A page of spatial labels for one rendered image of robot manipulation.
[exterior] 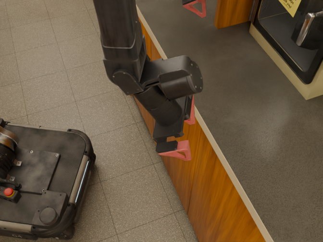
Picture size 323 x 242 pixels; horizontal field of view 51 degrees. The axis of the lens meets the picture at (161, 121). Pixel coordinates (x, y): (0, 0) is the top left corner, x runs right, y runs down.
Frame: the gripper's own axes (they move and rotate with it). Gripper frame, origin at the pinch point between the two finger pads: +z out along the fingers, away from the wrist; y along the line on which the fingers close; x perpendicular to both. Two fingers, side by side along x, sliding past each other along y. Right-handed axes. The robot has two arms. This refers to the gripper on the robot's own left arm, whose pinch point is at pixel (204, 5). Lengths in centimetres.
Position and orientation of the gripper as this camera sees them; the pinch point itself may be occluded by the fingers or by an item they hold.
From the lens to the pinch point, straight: 110.9
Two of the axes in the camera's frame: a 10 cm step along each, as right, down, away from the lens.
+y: 1.4, -8.0, 5.9
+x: -8.6, 2.0, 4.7
